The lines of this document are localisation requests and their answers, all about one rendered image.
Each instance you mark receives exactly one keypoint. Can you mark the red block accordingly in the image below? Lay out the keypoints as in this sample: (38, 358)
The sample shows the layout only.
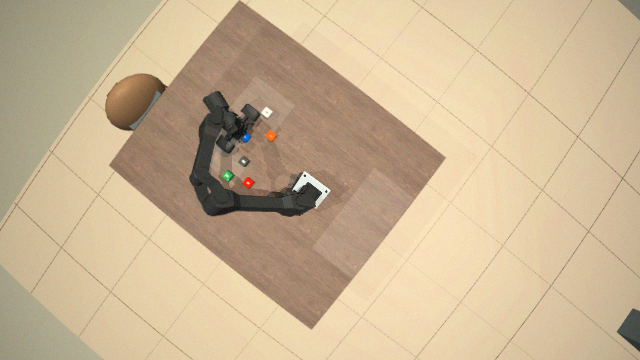
(248, 182)

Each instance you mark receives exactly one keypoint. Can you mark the green block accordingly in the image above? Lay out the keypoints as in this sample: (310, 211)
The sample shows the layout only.
(227, 175)

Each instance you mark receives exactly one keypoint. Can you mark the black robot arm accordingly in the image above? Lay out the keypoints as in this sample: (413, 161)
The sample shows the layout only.
(223, 201)

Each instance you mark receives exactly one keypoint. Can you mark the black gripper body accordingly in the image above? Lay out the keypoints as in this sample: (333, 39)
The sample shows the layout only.
(249, 112)

